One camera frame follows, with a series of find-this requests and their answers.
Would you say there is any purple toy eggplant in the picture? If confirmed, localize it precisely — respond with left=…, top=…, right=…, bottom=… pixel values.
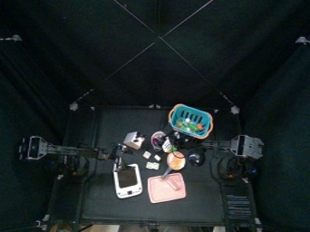
left=151, top=134, right=164, bottom=149

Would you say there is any grey toy pot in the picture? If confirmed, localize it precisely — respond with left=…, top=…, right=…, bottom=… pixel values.
left=149, top=130, right=168, bottom=152

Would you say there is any black pot lid grey knob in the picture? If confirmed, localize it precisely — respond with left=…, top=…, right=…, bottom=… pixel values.
left=187, top=150, right=207, bottom=168

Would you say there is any white toy carton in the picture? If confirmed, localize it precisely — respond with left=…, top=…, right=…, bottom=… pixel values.
left=161, top=137, right=175, bottom=154

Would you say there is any green toy vegetable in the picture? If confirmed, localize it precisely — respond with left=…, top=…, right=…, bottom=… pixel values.
left=187, top=121, right=200, bottom=132

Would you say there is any white tray dark inside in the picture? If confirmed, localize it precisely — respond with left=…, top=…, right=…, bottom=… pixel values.
left=111, top=163, right=144, bottom=199

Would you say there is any grey toy appliance box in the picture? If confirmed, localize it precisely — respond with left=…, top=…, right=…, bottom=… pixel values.
left=123, top=130, right=147, bottom=150

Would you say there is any teal basket orange rim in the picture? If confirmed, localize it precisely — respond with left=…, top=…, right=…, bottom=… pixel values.
left=167, top=103, right=214, bottom=140

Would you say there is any white round plate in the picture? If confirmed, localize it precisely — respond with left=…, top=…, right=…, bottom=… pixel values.
left=165, top=150, right=187, bottom=171

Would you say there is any small white packet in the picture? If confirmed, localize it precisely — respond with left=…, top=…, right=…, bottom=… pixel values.
left=145, top=161, right=161, bottom=170

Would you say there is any grey toy utensil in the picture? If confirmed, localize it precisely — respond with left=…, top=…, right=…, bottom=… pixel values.
left=160, top=168, right=175, bottom=180

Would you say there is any pink cutting board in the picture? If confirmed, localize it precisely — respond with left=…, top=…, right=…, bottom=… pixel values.
left=147, top=172, right=187, bottom=204

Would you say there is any red striped toy bacon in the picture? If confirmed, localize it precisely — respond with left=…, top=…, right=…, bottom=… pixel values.
left=168, top=177, right=181, bottom=191

